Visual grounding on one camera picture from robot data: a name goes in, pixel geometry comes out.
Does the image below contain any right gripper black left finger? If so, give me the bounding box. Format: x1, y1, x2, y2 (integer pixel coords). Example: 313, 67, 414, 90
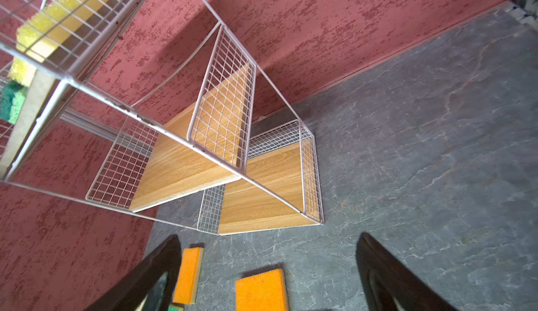
86, 234, 182, 310

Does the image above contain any wooden shelf board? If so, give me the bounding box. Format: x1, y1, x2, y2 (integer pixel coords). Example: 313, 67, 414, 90
217, 137, 319, 236
130, 64, 253, 212
1, 70, 57, 180

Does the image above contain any light green sponge left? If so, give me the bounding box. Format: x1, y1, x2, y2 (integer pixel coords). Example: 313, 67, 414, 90
168, 304, 184, 311

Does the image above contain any yellow sponge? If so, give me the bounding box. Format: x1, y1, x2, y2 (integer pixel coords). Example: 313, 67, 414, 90
8, 0, 127, 88

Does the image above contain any middle wooden shelf board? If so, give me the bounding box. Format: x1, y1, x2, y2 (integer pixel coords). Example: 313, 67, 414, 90
130, 64, 253, 212

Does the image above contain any white wire shelf rack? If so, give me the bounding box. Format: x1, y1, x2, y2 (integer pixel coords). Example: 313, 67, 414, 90
1, 0, 324, 235

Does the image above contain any dark green sponge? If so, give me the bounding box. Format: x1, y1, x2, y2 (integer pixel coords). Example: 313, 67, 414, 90
1, 80, 28, 125

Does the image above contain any orange sponge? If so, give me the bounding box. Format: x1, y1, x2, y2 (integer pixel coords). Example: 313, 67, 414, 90
235, 268, 289, 311
172, 247, 204, 305

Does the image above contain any top wooden shelf board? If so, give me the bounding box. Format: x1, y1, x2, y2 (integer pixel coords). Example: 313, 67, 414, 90
1, 70, 57, 180

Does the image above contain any bottom wooden shelf board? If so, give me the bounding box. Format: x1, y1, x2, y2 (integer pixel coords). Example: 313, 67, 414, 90
217, 137, 319, 236

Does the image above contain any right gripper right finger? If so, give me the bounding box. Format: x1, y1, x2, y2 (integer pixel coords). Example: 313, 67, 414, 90
356, 232, 455, 310

